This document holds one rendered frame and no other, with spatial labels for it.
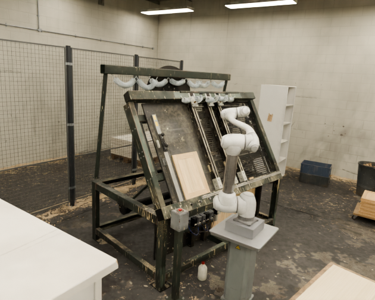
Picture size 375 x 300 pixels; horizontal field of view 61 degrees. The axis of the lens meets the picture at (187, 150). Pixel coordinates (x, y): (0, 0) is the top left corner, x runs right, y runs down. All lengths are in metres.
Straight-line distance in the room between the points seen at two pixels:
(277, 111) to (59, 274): 6.54
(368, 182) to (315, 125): 1.95
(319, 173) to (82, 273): 6.85
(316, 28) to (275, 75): 1.38
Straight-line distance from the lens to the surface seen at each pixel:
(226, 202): 2.90
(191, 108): 3.74
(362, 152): 8.17
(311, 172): 7.35
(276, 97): 7.00
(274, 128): 7.04
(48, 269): 0.70
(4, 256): 0.77
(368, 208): 5.82
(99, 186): 3.99
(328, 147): 8.25
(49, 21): 8.06
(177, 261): 3.14
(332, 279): 1.72
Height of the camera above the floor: 2.13
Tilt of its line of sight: 13 degrees down
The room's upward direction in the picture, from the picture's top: 3 degrees clockwise
